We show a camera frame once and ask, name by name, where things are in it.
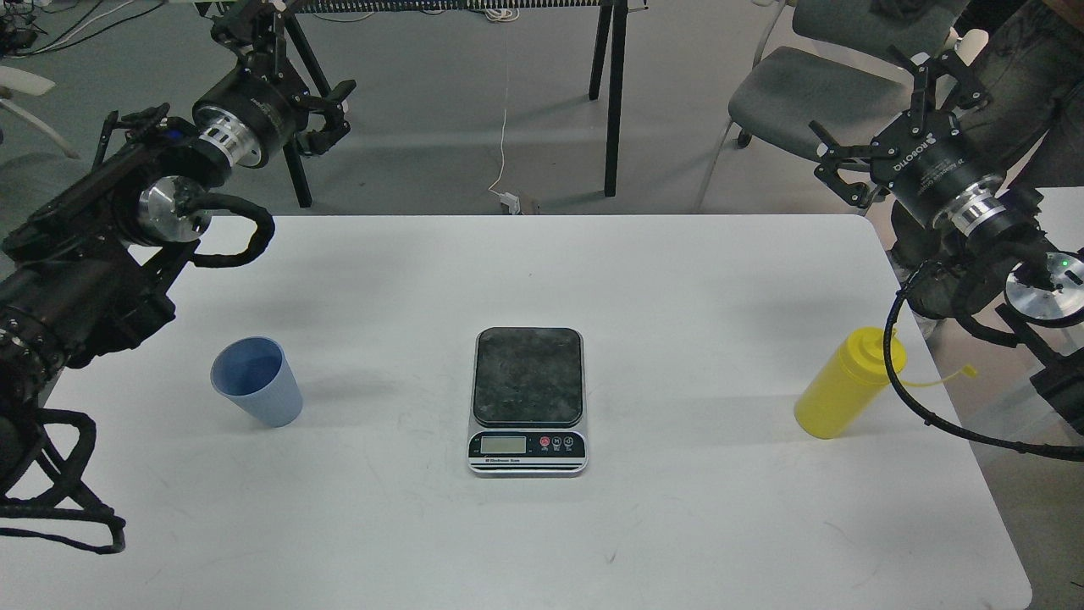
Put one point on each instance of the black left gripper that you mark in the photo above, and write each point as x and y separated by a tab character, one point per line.
245	116

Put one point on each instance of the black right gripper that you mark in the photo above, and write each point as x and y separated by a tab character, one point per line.
931	165

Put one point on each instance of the yellow squeeze bottle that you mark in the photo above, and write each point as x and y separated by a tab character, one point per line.
851	379

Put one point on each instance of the blue ribbed plastic cup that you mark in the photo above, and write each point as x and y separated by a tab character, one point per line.
254	374

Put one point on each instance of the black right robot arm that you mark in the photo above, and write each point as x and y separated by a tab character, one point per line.
998	274

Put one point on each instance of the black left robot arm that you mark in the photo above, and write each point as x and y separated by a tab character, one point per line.
94	265

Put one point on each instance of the digital kitchen scale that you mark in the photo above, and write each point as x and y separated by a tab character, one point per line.
528	404

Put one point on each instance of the grey office chair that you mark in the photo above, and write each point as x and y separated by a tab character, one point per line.
788	88

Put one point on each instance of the white side table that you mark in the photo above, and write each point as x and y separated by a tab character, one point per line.
1061	217

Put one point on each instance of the white power adapter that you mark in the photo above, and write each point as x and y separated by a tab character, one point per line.
512	204

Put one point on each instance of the black trestle table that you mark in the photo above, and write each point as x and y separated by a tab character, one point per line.
446	58

